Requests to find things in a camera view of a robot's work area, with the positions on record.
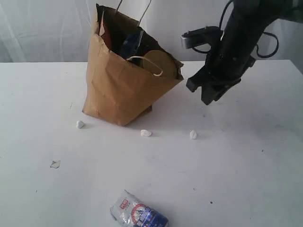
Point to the spaghetti packet blue and orange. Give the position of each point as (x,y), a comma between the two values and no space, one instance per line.
(131,44)

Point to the white backdrop curtain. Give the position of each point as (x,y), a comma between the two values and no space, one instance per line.
(59,30)

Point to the clear jar with gold lid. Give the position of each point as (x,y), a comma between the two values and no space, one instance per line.
(160,64)

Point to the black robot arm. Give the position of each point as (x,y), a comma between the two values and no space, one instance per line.
(249,19)

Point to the brown paper pouch orange label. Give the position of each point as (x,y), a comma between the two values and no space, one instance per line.
(104,33)

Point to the small clear plastic scrap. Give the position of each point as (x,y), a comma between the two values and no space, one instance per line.
(55,164)

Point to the brown paper bag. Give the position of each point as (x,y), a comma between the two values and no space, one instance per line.
(119,90)

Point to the small white foam piece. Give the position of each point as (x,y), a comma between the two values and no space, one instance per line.
(146,133)
(80,124)
(193,135)

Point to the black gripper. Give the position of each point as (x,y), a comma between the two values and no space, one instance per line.
(223,69)

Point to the white blue sugar packet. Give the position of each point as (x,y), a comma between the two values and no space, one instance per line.
(129,211)

